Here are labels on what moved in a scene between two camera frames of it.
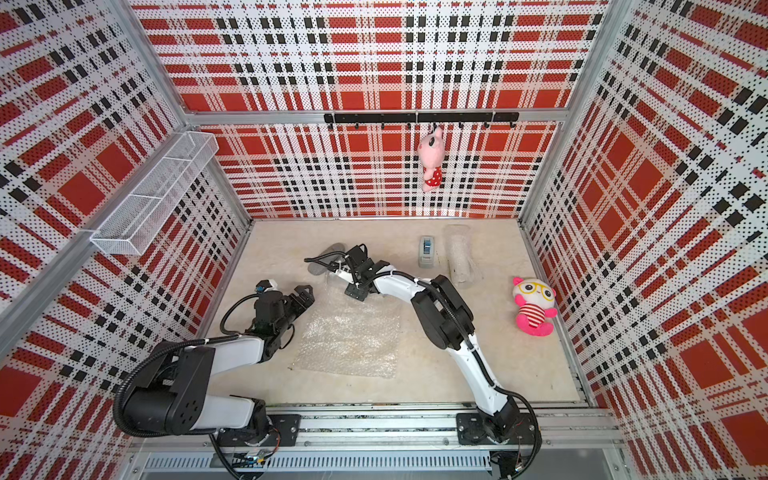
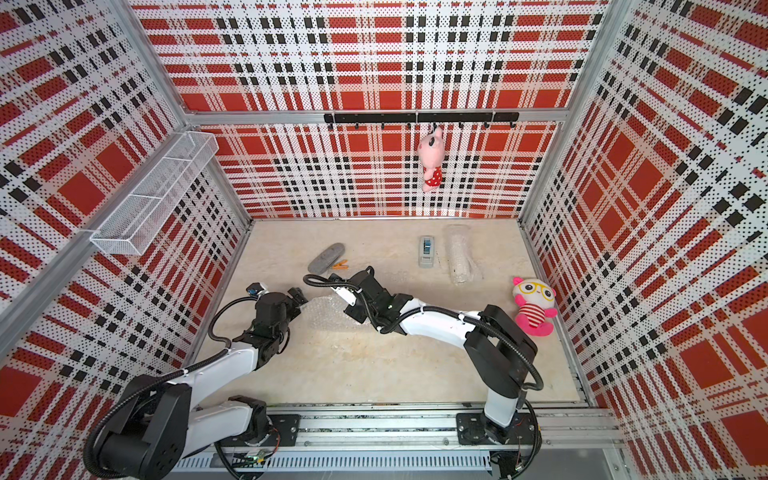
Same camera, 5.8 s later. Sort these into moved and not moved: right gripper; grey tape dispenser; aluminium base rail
Moved: right gripper
Not moved: grey tape dispenser; aluminium base rail
